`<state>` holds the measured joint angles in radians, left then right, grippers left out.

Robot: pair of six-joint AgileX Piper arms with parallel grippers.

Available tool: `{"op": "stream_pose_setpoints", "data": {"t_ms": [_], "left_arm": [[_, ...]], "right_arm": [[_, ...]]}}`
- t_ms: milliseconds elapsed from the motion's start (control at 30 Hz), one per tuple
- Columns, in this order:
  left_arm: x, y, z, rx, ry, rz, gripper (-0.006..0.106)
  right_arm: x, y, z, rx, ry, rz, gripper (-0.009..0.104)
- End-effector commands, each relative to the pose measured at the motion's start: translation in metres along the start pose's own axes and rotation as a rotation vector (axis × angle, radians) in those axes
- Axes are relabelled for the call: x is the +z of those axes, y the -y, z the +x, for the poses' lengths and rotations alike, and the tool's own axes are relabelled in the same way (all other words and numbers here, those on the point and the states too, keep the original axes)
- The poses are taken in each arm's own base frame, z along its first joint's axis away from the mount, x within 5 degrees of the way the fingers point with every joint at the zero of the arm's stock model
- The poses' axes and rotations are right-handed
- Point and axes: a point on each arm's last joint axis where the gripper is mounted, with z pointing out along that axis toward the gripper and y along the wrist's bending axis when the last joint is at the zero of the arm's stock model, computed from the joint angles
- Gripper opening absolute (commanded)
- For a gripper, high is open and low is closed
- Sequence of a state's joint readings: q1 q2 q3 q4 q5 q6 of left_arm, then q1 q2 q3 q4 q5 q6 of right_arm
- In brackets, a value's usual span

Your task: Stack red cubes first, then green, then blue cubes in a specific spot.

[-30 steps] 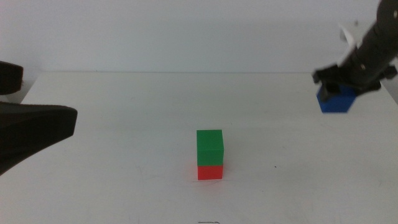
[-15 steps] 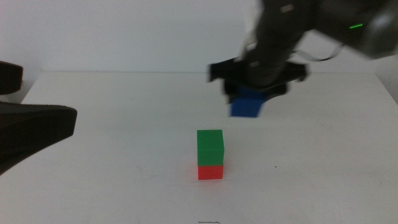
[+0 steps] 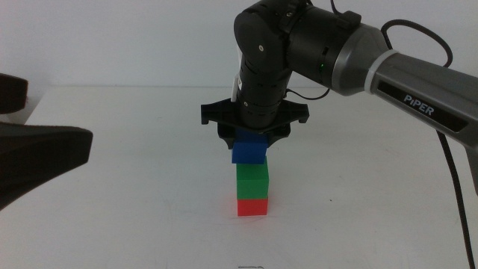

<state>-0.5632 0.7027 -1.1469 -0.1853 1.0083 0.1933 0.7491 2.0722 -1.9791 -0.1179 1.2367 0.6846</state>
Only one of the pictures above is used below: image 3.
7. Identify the thin black wrist wire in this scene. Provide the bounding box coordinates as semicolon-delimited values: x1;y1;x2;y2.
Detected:
285;87;332;102

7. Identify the red cube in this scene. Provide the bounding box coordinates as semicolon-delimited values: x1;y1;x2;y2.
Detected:
236;197;270;217

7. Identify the thick black cable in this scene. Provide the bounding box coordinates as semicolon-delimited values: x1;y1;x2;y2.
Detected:
380;19;478;269

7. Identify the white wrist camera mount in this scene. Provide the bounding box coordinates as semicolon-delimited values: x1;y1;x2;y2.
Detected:
230;73;244;103

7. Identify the blue cube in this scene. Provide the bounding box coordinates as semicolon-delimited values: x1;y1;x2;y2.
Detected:
231;129;270;166

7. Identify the green cube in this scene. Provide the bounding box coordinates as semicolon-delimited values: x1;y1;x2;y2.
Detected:
235;156;270;200

